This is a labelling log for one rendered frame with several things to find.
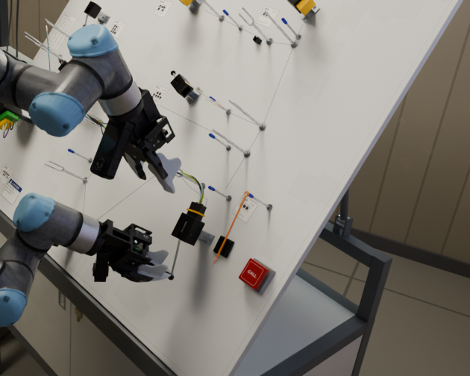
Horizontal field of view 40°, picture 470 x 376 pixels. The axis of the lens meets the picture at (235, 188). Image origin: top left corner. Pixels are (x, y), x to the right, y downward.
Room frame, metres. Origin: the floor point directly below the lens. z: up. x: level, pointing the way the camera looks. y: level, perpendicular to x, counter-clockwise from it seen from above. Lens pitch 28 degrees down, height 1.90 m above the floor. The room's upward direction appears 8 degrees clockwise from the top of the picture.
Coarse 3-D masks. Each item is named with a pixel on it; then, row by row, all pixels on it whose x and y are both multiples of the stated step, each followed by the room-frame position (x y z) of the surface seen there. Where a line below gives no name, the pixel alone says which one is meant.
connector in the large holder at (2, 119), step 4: (4, 112) 1.64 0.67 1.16; (8, 112) 1.64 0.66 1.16; (0, 116) 1.64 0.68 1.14; (4, 116) 1.63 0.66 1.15; (8, 116) 1.63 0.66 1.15; (12, 116) 1.64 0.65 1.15; (16, 116) 1.65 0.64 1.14; (0, 120) 1.63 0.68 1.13; (4, 120) 1.63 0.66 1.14; (8, 120) 1.64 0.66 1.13; (12, 120) 1.64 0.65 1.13; (16, 120) 1.65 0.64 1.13; (0, 124) 1.63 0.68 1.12; (4, 124) 1.63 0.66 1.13; (8, 124) 1.63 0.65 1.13; (12, 124) 1.64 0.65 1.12; (0, 128) 1.63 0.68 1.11; (8, 128) 1.64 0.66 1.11
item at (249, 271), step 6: (246, 264) 1.12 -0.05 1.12; (252, 264) 1.12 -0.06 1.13; (258, 264) 1.11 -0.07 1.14; (246, 270) 1.11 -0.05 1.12; (252, 270) 1.11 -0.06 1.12; (258, 270) 1.10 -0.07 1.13; (264, 270) 1.10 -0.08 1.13; (240, 276) 1.11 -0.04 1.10; (246, 276) 1.10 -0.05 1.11; (252, 276) 1.10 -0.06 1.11; (258, 276) 1.09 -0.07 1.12; (264, 276) 1.09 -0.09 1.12; (246, 282) 1.09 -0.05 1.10; (252, 282) 1.09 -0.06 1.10; (258, 282) 1.08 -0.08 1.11
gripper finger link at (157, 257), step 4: (148, 252) 1.13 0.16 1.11; (152, 252) 1.14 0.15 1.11; (156, 252) 1.14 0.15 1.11; (160, 252) 1.14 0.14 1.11; (164, 252) 1.14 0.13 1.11; (168, 252) 1.14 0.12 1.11; (148, 256) 1.14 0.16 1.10; (152, 256) 1.14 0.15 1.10; (156, 256) 1.14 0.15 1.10; (160, 256) 1.14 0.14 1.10; (164, 256) 1.14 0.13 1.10; (152, 260) 1.14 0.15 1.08; (156, 260) 1.15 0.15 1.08; (160, 260) 1.15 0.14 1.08; (148, 264) 1.14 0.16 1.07; (152, 264) 1.14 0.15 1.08; (156, 264) 1.14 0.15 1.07; (164, 264) 1.16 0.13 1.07; (168, 272) 1.15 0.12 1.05
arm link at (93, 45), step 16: (80, 32) 1.04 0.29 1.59; (96, 32) 1.03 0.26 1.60; (80, 48) 1.00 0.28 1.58; (96, 48) 1.00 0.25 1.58; (112, 48) 1.02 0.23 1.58; (96, 64) 1.00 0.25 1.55; (112, 64) 1.02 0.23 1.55; (112, 80) 1.02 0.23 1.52; (128, 80) 1.05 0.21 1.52; (112, 96) 1.03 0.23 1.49
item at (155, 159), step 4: (144, 148) 1.08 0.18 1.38; (144, 152) 1.07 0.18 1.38; (148, 152) 1.07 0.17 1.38; (152, 152) 1.08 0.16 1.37; (148, 156) 1.07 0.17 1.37; (152, 156) 1.07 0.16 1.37; (156, 156) 1.07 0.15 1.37; (148, 160) 1.07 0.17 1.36; (152, 160) 1.07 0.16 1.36; (156, 160) 1.07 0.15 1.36; (160, 160) 1.08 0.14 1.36; (152, 164) 1.07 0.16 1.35; (156, 164) 1.07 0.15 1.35; (160, 164) 1.08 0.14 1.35; (156, 168) 1.07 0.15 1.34; (160, 168) 1.07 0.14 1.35; (160, 172) 1.07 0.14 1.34; (164, 172) 1.09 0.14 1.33; (160, 176) 1.08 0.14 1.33; (164, 176) 1.08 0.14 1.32
